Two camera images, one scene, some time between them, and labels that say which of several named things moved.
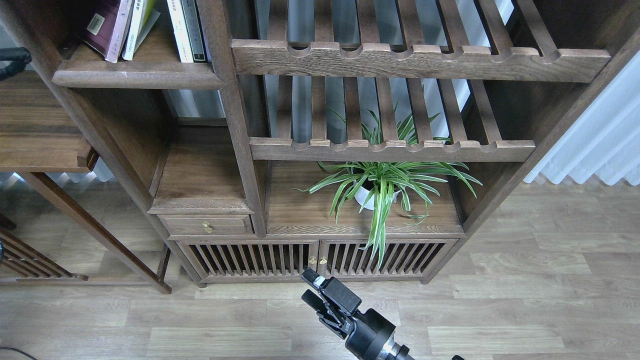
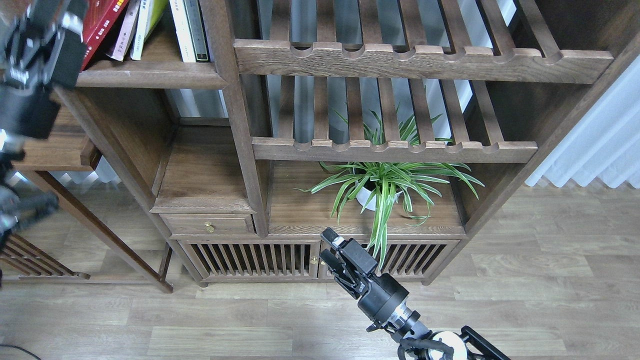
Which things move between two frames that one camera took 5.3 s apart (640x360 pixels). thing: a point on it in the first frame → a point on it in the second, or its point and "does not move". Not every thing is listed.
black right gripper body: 341,304 → 361,266
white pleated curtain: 604,143 does not move
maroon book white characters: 101,23 → 117,49
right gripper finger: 317,303 → 336,267
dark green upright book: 194,30 does not move
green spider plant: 374,184 does not move
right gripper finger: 313,277 → 332,237
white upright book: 180,31 does not move
